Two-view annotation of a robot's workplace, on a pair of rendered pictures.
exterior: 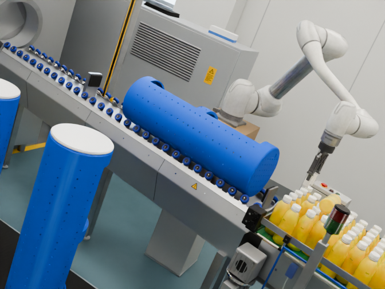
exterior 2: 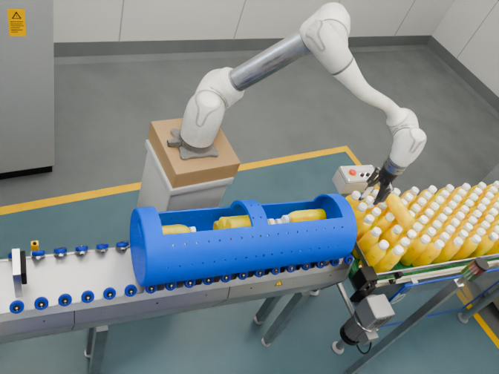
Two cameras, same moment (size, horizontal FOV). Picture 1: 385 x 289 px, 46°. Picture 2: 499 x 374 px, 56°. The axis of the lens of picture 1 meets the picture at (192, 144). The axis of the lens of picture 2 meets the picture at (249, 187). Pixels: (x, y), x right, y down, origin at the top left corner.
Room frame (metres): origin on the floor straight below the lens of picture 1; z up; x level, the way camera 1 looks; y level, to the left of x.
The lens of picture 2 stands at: (1.90, 1.12, 2.56)
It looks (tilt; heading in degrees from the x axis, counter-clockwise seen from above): 45 degrees down; 295
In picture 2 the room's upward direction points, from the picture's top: 24 degrees clockwise
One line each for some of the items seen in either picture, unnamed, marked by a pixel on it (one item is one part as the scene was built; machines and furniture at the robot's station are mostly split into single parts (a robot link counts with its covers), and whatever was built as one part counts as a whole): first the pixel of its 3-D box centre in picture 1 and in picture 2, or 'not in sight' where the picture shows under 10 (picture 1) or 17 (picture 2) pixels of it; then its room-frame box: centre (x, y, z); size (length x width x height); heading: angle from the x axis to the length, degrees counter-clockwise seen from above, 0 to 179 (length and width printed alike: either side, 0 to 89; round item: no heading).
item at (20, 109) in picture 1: (12, 131); not in sight; (3.13, 1.30, 0.31); 0.06 x 0.06 x 0.63; 61
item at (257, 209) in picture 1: (254, 218); (364, 277); (1.90, -0.39, 0.95); 0.10 x 0.07 x 0.10; 151
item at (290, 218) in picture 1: (287, 225); (387, 261); (1.87, -0.53, 0.99); 0.07 x 0.07 x 0.19
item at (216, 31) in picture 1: (223, 34); not in sight; (4.09, 0.11, 1.48); 0.24 x 0.12 x 0.08; 79
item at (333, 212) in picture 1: (339, 214); (477, 266); (1.60, -0.61, 1.23); 0.06 x 0.06 x 0.04
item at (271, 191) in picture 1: (267, 198); not in sight; (2.10, -0.45, 0.99); 0.10 x 0.02 x 0.12; 151
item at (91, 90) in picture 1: (92, 85); (20, 273); (2.74, 0.72, 1.00); 0.10 x 0.04 x 0.15; 151
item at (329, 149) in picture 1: (323, 151); (386, 175); (2.12, -0.60, 1.31); 0.08 x 0.07 x 0.09; 151
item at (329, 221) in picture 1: (334, 224); (471, 272); (1.60, -0.61, 1.18); 0.06 x 0.06 x 0.05
